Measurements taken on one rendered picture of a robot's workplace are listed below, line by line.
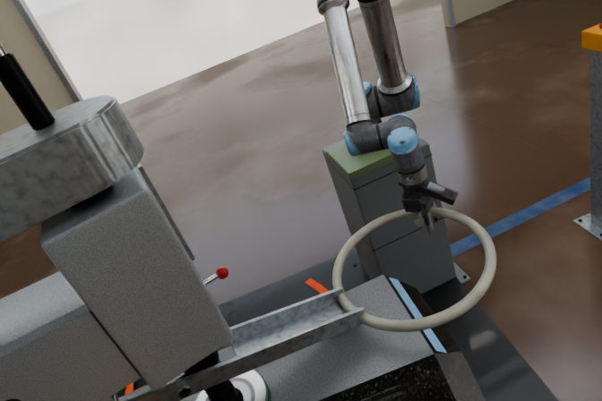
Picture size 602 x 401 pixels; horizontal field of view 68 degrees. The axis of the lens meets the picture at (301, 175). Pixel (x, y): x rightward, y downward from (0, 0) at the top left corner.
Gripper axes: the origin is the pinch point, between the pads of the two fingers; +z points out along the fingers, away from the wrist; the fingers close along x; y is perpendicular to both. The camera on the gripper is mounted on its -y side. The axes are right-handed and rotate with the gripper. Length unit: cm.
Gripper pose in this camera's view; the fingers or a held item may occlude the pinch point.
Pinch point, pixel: (434, 225)
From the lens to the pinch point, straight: 160.5
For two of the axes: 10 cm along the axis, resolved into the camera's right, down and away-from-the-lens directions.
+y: -8.0, 0.2, 6.0
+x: -4.7, 6.0, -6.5
